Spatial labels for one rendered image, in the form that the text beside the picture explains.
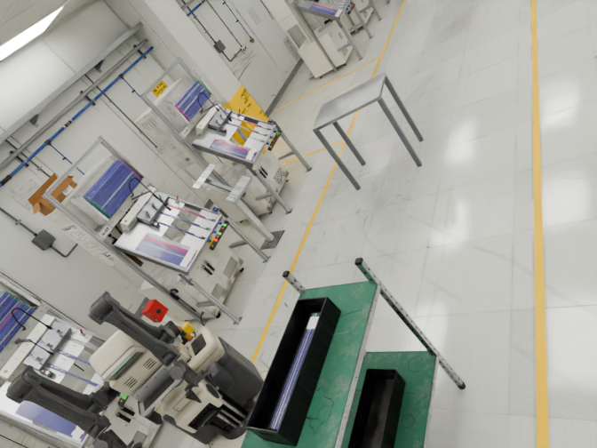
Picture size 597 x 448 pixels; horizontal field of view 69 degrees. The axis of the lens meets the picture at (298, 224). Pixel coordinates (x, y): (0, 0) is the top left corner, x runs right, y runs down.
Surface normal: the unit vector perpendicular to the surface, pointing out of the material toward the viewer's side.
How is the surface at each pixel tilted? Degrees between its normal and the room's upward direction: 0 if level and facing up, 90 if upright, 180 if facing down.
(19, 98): 90
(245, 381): 90
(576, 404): 0
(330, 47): 90
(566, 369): 0
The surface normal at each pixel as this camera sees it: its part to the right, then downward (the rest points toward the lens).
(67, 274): 0.75, -0.20
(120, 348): -0.15, -0.30
